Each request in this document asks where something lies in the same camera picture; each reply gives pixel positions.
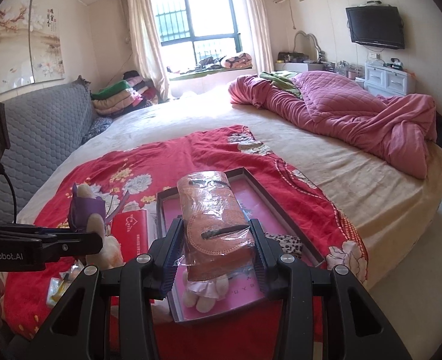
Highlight dark tray with pink base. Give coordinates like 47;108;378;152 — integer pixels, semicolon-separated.
155;168;325;323

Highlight beige curtain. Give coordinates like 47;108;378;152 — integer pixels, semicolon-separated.
127;0;170;101

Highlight pink cloth roll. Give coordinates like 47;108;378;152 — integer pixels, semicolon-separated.
177;171;254;281

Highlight stack of folded blankets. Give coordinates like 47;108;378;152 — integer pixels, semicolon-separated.
91;71;161;118

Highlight brown teddy with purple ribbon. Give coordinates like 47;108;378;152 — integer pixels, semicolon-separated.
67;184;124;271

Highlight grey quilted headboard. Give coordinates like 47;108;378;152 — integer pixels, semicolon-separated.
0;78;95;224

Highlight wall painting with blossoms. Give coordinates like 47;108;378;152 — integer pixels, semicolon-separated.
0;0;65;94

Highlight leopard print scrunchie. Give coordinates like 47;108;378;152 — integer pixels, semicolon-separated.
265;232;303;259

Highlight red cardboard box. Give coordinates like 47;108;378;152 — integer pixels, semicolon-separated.
111;210;149;263

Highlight red floral blanket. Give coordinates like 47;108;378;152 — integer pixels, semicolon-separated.
3;124;369;360

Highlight white drawer cabinet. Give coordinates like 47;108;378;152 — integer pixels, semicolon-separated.
363;63;416;98

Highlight beige bed sheet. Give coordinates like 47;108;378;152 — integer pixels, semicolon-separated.
18;86;442;289

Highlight pink quilted duvet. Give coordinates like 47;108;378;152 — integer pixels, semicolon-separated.
228;71;437;180

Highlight white teddy in pink dress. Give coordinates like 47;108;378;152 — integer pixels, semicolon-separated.
183;271;229;314

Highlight black wall television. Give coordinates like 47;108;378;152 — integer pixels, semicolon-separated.
345;5;405;50

